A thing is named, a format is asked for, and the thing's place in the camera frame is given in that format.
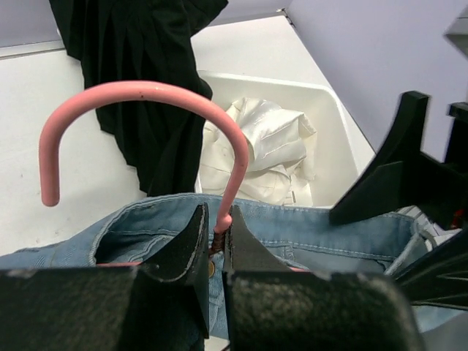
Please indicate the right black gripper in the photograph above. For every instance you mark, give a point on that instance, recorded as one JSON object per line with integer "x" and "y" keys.
{"x": 439, "y": 278}

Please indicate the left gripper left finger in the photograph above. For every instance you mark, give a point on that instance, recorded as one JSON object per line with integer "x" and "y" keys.
{"x": 122, "y": 284}

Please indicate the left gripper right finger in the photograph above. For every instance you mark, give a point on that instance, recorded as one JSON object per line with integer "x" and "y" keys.
{"x": 269, "y": 306}

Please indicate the blue denim skirt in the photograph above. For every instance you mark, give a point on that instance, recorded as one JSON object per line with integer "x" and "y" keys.
{"x": 298, "y": 236}

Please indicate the white skirt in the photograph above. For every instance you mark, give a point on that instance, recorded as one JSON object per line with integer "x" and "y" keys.
{"x": 281, "y": 145}

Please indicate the pink wire hanger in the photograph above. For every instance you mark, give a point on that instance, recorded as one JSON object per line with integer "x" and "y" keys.
{"x": 140, "y": 231}

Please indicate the white plastic basket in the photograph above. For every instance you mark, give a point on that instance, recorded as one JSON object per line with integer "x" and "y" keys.
{"x": 342, "y": 151}

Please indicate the black garment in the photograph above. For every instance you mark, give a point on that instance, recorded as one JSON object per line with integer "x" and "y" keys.
{"x": 137, "y": 59}

